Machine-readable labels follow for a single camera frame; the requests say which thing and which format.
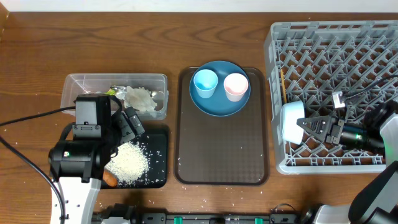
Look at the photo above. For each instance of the green orange snack wrapper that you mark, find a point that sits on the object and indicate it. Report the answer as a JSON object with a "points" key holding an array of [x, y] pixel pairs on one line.
{"points": [[111, 92]]}

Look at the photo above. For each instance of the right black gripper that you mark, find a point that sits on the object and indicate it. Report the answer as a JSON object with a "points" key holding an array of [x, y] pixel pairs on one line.
{"points": [[324, 135]]}

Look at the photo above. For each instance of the pile of white rice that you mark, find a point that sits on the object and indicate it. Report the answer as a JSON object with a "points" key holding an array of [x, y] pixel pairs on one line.
{"points": [[129, 165]]}

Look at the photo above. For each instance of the dark blue plate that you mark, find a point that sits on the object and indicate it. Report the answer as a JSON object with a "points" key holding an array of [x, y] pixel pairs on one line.
{"points": [[218, 104]]}

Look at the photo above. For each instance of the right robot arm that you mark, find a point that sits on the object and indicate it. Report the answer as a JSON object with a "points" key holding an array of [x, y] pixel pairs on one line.
{"points": [[377, 202]]}

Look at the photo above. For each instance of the orange carrot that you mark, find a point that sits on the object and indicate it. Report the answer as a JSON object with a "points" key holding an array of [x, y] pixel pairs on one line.
{"points": [[110, 179]]}

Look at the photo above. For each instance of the small white tissue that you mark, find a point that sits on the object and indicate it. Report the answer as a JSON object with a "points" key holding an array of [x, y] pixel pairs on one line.
{"points": [[119, 92]]}

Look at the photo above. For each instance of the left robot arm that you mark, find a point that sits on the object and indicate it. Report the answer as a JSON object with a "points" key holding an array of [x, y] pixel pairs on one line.
{"points": [[77, 177]]}

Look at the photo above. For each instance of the grey dishwasher rack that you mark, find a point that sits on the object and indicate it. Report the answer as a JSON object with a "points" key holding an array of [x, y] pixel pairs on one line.
{"points": [[358, 58]]}

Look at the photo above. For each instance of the black plastic tray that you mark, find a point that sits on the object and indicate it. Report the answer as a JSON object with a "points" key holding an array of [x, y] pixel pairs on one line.
{"points": [[154, 142]]}

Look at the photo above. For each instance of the brown serving tray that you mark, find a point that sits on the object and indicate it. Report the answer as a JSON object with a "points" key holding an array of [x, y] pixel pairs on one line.
{"points": [[227, 150]]}

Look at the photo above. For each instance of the light blue cup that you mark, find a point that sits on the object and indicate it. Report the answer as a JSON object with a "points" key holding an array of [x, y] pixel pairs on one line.
{"points": [[205, 82]]}

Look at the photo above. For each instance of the wooden chopstick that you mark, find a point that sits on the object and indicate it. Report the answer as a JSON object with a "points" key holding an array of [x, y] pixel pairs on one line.
{"points": [[283, 86]]}

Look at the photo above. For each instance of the pink cup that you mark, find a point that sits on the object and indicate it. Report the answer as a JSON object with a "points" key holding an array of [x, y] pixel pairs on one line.
{"points": [[235, 86]]}

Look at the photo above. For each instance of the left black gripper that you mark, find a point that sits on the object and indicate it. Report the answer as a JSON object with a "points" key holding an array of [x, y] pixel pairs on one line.
{"points": [[129, 131]]}

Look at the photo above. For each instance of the large white tissue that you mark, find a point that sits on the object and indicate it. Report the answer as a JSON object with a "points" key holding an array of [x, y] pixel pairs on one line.
{"points": [[140, 99]]}

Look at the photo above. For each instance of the clear plastic bin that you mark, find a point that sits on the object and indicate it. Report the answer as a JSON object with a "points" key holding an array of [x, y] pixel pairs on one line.
{"points": [[83, 83]]}

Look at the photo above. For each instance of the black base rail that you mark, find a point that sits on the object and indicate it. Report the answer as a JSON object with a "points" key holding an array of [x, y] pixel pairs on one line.
{"points": [[162, 218]]}

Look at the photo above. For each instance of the white bowl blue rim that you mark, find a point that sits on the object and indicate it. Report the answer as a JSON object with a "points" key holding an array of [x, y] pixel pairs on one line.
{"points": [[289, 130]]}

